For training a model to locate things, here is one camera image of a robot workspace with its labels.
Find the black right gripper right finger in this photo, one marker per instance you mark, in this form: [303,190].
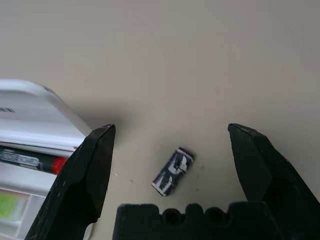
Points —
[262,170]

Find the black and white eraser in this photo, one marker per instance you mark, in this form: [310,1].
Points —
[172,172]

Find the white plastic pencil case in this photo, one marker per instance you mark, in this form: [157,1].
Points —
[37,120]

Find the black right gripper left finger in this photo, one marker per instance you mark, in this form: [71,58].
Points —
[82,175]

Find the black whiteboard marker red cap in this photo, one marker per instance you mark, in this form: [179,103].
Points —
[25,161]

